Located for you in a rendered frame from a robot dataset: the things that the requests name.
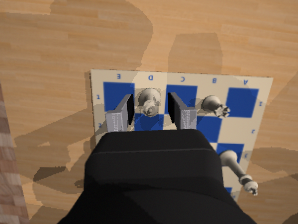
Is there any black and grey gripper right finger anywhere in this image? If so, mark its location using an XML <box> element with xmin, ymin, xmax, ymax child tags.
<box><xmin>168</xmin><ymin>92</ymin><xmax>197</xmax><ymax>129</ymax></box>

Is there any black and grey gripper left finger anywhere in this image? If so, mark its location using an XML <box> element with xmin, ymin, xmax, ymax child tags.
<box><xmin>105</xmin><ymin>94</ymin><xmax>135</xmax><ymax>133</ymax></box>

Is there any blue and cream chessboard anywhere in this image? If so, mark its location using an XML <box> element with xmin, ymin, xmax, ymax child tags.
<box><xmin>91</xmin><ymin>69</ymin><xmax>273</xmax><ymax>174</ymax></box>

